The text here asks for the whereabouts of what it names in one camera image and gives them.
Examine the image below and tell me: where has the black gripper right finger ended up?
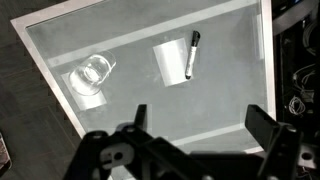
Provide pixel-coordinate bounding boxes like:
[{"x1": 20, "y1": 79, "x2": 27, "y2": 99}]
[{"x1": 244, "y1": 104, "x2": 316, "y2": 180}]

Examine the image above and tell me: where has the white cable bundle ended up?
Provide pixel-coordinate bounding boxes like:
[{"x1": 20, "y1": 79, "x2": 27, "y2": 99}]
[{"x1": 287, "y1": 95, "x2": 306, "y2": 117}]

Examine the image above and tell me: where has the black white dry-erase marker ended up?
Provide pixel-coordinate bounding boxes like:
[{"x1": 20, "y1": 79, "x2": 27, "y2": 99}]
[{"x1": 184, "y1": 30, "x2": 202, "y2": 81}]

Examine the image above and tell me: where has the clear drinking glass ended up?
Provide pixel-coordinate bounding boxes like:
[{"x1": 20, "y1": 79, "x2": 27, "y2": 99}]
[{"x1": 68, "y1": 50, "x2": 117, "y2": 97}]

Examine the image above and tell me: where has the grey coiled cable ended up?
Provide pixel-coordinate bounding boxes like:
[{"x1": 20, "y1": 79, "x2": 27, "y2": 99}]
[{"x1": 301, "y1": 19, "x2": 318, "y2": 58}]

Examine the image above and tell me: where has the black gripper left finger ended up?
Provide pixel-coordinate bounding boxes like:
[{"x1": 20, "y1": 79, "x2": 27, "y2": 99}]
[{"x1": 63, "y1": 103, "x2": 208, "y2": 180}]

